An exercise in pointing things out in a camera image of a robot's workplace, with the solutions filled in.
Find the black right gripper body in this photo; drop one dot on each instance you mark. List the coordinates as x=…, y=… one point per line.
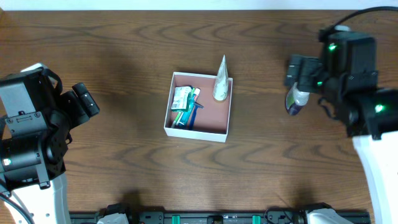
x=300, y=72

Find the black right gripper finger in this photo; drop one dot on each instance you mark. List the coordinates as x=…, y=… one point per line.
x=309, y=71
x=293, y=69

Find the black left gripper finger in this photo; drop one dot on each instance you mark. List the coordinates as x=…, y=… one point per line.
x=74, y=109
x=86, y=100

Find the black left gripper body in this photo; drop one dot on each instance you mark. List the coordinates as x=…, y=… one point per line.
x=86, y=99

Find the clear pump bottle blue liquid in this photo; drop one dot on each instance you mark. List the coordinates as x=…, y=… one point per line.
x=295, y=100

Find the white bamboo print tube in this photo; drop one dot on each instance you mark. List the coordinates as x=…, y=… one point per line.
x=221, y=86

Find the white and green soap packet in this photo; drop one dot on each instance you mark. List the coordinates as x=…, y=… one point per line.
x=182, y=98

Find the green and white toothbrush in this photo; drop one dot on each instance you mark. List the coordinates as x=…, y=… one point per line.
x=174, y=124

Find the blue disposable razor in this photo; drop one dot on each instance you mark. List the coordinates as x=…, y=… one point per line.
x=194, y=113

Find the small teal toothpaste tube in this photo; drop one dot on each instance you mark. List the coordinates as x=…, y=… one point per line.
x=183, y=119

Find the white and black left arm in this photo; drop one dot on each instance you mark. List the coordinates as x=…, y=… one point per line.
x=33, y=178

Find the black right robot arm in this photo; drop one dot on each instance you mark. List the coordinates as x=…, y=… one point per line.
x=368, y=112

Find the white box with pink interior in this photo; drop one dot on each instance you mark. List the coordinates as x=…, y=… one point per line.
x=212, y=121

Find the black rail with green clips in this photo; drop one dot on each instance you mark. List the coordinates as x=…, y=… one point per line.
x=274, y=215

